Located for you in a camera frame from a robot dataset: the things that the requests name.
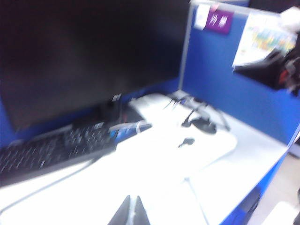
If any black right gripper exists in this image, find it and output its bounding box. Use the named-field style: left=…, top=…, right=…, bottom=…
left=234, top=46, right=300, bottom=94

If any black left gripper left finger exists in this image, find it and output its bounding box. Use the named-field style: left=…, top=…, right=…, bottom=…
left=109, top=195, right=132, bottom=225

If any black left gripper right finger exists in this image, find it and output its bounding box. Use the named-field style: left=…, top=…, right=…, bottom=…
left=135, top=195, right=150, bottom=225

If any colourful printed paper sheet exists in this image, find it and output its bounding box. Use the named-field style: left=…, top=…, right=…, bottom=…
left=232, top=11, right=297, bottom=68

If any blue partition panel with posters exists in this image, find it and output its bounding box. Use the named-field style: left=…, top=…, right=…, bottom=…
left=179, top=0, right=300, bottom=150

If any purple card with white text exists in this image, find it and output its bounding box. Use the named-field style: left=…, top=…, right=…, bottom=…
left=205, top=6, right=235, bottom=35

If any flat blue box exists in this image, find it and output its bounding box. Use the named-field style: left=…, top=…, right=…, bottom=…
left=109, top=120, right=153, bottom=143

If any small white card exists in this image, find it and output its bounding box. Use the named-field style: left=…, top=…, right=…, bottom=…
left=194, top=3, right=211, bottom=30

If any black Logitech keyboard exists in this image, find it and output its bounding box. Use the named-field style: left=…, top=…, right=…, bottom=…
left=0, top=121, right=118, bottom=186

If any black monitor stand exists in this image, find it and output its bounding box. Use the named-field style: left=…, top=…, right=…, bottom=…
left=103, top=93, right=143, bottom=125

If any black ASUS computer monitor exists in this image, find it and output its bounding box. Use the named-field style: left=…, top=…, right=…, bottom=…
left=0, top=0, right=190, bottom=132

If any thick black power cable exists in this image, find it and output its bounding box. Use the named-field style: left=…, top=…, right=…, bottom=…
left=181, top=106, right=232, bottom=135

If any thin black monitor cable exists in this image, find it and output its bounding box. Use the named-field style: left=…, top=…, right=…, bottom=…
left=164, top=92, right=207, bottom=111

